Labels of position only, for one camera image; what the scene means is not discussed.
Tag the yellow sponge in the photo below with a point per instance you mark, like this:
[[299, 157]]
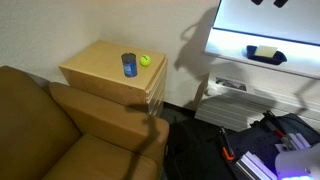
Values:
[[265, 51]]

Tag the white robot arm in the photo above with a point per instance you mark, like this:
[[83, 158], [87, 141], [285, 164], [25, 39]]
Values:
[[299, 165]]

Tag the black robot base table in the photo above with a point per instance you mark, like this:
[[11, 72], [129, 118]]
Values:
[[260, 141]]

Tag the wooden night stand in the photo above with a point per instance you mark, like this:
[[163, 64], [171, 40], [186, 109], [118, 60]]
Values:
[[99, 70]]

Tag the yellow-green tennis ball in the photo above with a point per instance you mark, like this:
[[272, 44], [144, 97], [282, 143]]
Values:
[[145, 60]]

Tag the blue tin can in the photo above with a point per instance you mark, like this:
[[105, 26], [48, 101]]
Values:
[[129, 64]]

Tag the label sticker on air conditioner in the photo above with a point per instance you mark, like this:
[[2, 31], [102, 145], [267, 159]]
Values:
[[231, 84]]

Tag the brown leather armchair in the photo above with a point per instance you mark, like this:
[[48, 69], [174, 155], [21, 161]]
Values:
[[58, 132]]

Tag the white window sill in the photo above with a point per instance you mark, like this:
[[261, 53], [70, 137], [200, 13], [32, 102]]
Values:
[[289, 57]]

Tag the orange-handled black clamp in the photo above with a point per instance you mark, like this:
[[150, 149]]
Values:
[[227, 151]]

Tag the red-handled black clamp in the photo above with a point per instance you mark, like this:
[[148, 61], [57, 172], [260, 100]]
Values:
[[269, 121]]

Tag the aluminium extrusion rail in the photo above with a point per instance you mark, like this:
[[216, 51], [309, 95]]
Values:
[[254, 168]]

